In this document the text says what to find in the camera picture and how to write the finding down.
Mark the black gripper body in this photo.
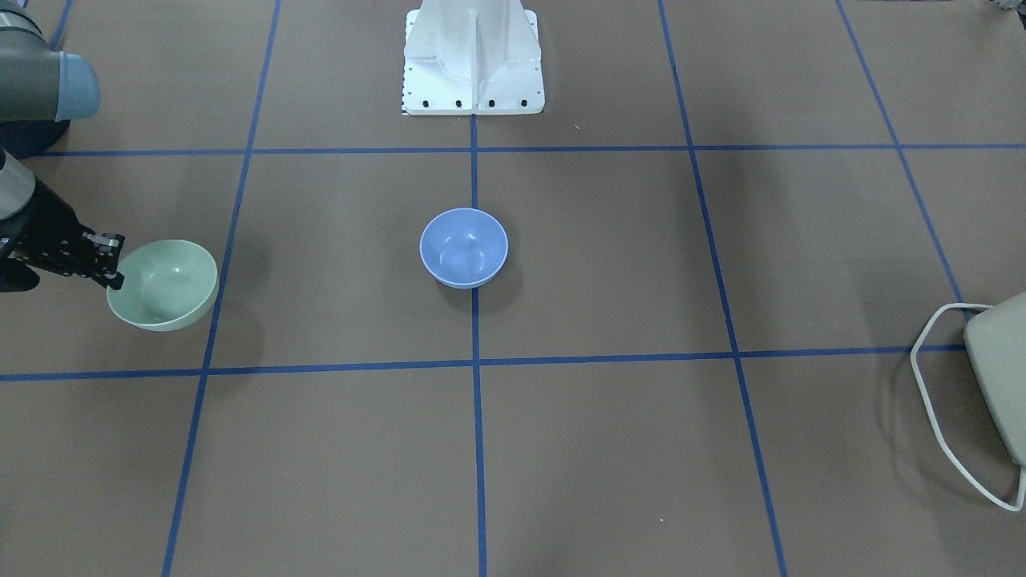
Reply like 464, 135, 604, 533
2, 180, 95, 279

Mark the green bowl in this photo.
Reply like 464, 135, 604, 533
107, 240, 220, 332

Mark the blue bowl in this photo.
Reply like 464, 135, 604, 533
418, 208, 510, 289

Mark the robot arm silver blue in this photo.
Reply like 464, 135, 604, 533
1, 1, 125, 293

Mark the cream chrome toaster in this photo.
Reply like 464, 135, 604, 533
963, 293, 1025, 466

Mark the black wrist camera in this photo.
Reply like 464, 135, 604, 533
1, 238, 40, 293

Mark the white central pillar mount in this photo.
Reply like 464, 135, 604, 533
401, 1, 546, 116

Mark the white toaster power cord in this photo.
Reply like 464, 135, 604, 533
911, 303, 1026, 512

